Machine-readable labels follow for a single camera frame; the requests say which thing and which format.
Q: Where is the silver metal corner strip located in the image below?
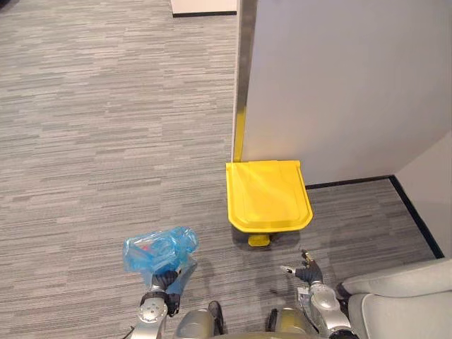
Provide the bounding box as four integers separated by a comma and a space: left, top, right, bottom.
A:
232, 0, 257, 162

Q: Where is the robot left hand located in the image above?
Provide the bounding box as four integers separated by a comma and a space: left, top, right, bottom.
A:
150, 269, 182, 296

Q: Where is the robot dark right foot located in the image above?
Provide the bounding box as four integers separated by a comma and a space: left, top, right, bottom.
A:
268, 308, 281, 333

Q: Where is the black baseboard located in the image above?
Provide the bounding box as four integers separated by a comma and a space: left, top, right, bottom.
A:
304, 174, 446, 259

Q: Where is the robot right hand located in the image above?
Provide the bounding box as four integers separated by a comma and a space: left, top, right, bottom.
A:
280, 249, 324, 284

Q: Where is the light grey armchair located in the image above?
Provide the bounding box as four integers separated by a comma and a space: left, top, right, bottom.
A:
335, 257, 452, 339

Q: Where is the robot dark left foot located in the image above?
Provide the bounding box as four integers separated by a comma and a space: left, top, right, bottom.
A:
208, 299, 225, 335

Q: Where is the robot silver left leg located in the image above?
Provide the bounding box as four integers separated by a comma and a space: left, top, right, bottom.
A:
175, 309, 217, 339

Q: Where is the yellow pedal trash can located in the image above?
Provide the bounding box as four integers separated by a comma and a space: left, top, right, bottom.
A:
225, 159, 314, 248

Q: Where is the blue plastic rubbish bag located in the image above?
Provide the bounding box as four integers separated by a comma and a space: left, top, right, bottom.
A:
121, 227, 199, 295

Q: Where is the white cabinet with black base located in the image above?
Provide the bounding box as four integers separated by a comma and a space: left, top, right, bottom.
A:
169, 0, 238, 18

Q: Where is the robot dark foot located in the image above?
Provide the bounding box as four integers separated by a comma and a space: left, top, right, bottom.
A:
208, 299, 225, 335
268, 308, 281, 333

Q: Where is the robot silver right leg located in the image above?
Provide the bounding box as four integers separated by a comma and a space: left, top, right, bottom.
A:
278, 307, 314, 339

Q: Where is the robot silver leg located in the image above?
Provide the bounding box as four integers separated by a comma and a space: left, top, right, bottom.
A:
278, 307, 314, 339
175, 309, 217, 339

